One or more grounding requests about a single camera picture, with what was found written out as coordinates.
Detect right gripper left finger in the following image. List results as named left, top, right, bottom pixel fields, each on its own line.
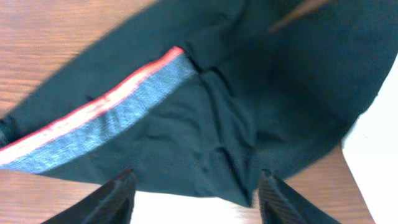
left=43, top=169, right=136, bottom=224

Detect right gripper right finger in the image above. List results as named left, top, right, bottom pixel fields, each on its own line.
left=258, top=170, right=340, bottom=224

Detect black leggings with red waistband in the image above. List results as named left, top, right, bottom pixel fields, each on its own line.
left=1, top=0, right=397, bottom=207

